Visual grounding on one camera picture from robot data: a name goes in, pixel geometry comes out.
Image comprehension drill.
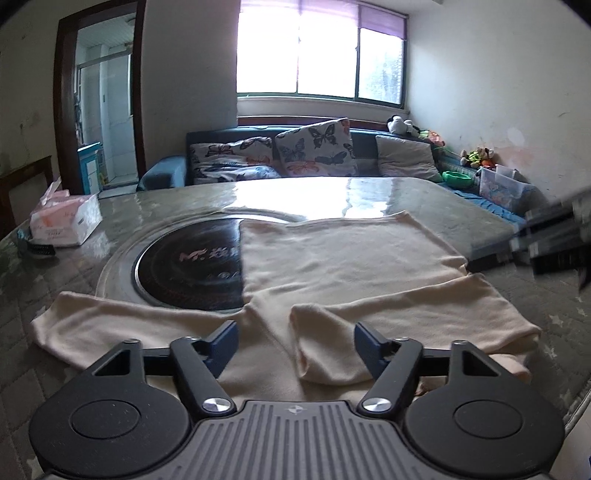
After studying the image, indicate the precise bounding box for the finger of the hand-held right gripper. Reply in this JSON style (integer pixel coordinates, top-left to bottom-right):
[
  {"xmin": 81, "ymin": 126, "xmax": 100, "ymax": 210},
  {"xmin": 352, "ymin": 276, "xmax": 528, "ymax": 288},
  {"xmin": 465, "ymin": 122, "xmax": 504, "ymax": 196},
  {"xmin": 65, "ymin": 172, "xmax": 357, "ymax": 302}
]
[{"xmin": 466, "ymin": 205, "xmax": 536, "ymax": 274}]

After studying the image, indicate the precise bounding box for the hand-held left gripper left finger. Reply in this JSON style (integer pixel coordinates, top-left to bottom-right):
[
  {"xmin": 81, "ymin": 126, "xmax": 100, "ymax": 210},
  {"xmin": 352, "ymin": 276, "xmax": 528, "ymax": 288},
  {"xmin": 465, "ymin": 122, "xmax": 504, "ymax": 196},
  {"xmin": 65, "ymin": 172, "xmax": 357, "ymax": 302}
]
[{"xmin": 90, "ymin": 320, "xmax": 240, "ymax": 416}]

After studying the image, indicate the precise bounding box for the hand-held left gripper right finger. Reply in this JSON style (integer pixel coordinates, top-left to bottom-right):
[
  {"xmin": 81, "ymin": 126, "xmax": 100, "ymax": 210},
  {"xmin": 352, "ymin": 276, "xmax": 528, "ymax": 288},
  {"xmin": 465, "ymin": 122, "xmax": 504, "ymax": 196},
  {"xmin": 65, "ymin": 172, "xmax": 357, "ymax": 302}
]
[{"xmin": 355, "ymin": 320, "xmax": 502, "ymax": 416}]

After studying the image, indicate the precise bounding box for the cream knit garment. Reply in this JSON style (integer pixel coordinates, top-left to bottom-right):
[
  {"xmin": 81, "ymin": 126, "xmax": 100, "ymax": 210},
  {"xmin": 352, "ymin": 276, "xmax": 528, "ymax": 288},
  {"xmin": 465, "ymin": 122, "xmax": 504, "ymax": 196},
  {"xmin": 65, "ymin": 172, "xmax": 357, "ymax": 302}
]
[{"xmin": 31, "ymin": 210, "xmax": 542, "ymax": 400}]

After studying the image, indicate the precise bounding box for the blue sofa blanket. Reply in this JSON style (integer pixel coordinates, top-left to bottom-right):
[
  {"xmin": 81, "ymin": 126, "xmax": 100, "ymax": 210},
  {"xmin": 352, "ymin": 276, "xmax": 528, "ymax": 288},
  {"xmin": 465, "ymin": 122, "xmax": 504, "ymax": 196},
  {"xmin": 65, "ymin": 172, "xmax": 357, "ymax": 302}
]
[{"xmin": 436, "ymin": 182, "xmax": 528, "ymax": 228}]

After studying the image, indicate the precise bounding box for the clear plastic storage box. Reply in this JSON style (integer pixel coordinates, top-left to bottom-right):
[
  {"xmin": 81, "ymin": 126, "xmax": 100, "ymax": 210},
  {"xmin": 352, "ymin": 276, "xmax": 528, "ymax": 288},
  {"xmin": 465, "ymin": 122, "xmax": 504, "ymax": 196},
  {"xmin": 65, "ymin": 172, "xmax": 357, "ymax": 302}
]
[{"xmin": 478, "ymin": 165, "xmax": 533, "ymax": 215}]

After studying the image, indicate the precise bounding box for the green plastic bowl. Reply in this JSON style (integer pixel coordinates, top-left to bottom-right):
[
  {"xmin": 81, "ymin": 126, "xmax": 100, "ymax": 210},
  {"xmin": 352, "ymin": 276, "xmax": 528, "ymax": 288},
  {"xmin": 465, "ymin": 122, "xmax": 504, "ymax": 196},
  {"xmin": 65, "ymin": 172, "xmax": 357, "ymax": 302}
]
[{"xmin": 442, "ymin": 171, "xmax": 474, "ymax": 189}]

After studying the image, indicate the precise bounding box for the round black induction cooktop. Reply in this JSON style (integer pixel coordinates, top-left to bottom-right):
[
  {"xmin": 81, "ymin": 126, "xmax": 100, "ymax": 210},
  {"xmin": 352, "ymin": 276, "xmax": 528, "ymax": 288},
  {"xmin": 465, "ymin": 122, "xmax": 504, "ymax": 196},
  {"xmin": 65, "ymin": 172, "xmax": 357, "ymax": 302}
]
[{"xmin": 97, "ymin": 210, "xmax": 305, "ymax": 317}]

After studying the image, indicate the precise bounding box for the plain grey pillow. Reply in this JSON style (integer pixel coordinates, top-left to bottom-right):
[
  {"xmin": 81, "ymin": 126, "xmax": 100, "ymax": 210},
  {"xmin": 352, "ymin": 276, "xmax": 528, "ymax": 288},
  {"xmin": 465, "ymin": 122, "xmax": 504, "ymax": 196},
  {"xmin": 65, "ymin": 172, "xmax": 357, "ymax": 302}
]
[{"xmin": 375, "ymin": 135, "xmax": 443, "ymax": 183}]

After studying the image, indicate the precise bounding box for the black white panda plush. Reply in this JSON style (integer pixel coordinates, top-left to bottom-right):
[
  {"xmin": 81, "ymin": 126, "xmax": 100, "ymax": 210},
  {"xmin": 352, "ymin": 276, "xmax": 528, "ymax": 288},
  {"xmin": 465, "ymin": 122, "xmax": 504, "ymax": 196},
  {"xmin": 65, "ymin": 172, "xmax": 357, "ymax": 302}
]
[{"xmin": 387, "ymin": 115, "xmax": 420, "ymax": 136}]

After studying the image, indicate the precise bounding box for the blue corner sofa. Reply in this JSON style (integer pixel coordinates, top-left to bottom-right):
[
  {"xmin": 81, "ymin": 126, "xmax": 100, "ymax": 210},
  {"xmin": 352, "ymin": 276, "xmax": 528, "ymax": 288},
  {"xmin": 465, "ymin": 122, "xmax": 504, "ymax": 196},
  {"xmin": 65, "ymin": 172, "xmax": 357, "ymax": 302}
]
[{"xmin": 136, "ymin": 122, "xmax": 532, "ymax": 227}]

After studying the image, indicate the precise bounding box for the pink white tissue box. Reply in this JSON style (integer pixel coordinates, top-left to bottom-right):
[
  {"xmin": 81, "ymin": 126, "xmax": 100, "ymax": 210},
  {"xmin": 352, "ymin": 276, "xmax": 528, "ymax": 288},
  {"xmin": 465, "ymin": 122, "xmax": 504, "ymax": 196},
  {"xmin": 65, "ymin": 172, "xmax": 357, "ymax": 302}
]
[{"xmin": 28, "ymin": 178, "xmax": 103, "ymax": 247}]

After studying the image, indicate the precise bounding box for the light blue cardboard box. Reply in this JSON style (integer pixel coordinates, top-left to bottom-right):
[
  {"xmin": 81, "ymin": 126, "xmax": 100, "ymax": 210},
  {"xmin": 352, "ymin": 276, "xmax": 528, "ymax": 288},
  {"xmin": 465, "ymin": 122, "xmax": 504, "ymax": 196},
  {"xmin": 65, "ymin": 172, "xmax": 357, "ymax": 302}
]
[{"xmin": 76, "ymin": 142, "xmax": 105, "ymax": 195}]

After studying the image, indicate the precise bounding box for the dark wooden chair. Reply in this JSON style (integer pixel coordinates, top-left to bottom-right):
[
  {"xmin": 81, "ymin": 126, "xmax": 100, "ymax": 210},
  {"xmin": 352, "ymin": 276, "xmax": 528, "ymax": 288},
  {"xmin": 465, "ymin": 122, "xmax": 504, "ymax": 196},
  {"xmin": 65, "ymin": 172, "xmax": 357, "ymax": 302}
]
[{"xmin": 0, "ymin": 156, "xmax": 54, "ymax": 228}]

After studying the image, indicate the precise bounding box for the purple roller blind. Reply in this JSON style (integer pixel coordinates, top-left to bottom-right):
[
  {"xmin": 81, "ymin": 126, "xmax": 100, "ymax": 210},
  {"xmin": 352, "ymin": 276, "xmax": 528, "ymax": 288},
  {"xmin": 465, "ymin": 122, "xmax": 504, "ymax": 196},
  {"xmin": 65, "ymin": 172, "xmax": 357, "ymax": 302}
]
[{"xmin": 299, "ymin": 0, "xmax": 409, "ymax": 38}]

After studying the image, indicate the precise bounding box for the large sliding window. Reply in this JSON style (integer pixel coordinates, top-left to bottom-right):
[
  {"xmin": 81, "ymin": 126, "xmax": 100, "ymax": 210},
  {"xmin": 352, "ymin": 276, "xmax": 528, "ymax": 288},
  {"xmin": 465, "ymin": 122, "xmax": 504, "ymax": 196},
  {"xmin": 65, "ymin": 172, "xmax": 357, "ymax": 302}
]
[{"xmin": 236, "ymin": 0, "xmax": 410, "ymax": 110}]

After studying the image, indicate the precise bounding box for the dark wooden door frame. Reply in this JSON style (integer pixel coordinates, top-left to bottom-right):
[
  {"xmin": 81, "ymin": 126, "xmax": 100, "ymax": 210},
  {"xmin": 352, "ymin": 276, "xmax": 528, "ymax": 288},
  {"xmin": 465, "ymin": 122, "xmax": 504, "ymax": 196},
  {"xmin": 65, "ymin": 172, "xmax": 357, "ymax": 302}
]
[{"xmin": 53, "ymin": 0, "xmax": 147, "ymax": 195}]

